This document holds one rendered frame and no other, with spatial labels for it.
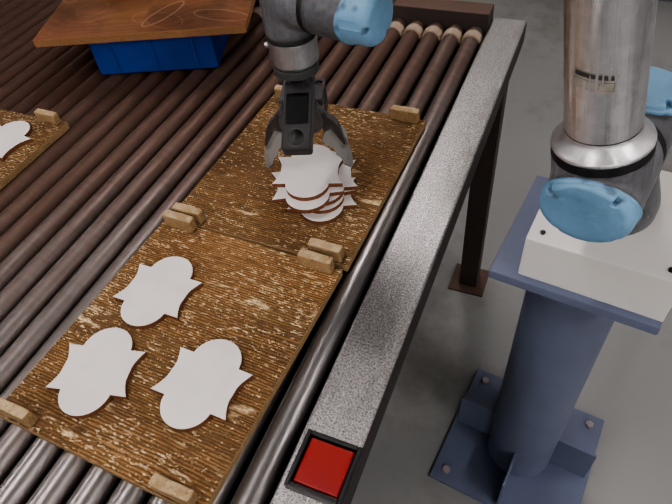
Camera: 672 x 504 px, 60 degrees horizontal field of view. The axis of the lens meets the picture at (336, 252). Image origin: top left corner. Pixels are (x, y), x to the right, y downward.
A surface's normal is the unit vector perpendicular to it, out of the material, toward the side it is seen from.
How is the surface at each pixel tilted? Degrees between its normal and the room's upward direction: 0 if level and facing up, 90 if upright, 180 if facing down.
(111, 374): 0
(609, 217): 101
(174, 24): 0
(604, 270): 90
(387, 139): 0
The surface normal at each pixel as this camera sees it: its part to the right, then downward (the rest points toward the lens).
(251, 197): -0.09, -0.66
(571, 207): -0.50, 0.78
